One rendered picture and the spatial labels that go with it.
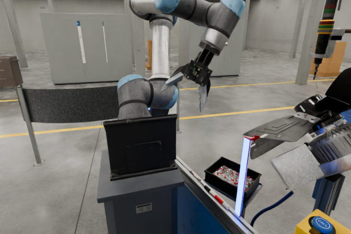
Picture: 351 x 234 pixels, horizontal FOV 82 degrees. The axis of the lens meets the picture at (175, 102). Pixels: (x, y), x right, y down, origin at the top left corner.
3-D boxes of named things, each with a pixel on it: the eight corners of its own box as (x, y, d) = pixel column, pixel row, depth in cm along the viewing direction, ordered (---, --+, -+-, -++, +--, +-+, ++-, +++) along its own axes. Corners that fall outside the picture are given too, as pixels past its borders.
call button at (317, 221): (334, 230, 48) (336, 225, 48) (326, 238, 46) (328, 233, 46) (316, 218, 51) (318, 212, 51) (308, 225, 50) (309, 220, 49)
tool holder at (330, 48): (334, 56, 76) (341, 28, 73) (339, 58, 70) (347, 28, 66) (306, 55, 79) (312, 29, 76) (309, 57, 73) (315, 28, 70)
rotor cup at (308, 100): (319, 129, 94) (301, 106, 100) (350, 114, 83) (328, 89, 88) (302, 137, 87) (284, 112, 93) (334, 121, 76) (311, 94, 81)
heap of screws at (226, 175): (255, 184, 98) (256, 178, 97) (242, 201, 88) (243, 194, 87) (221, 167, 110) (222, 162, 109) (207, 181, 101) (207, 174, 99)
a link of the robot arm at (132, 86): (114, 112, 84) (113, 84, 90) (144, 113, 91) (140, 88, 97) (123, 97, 75) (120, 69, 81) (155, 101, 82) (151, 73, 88)
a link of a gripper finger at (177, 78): (154, 84, 61) (182, 71, 60) (157, 83, 67) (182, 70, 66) (159, 94, 62) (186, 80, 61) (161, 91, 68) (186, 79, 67)
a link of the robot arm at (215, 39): (205, 30, 65) (227, 42, 65) (198, 43, 65) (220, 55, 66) (207, 25, 57) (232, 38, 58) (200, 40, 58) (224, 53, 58)
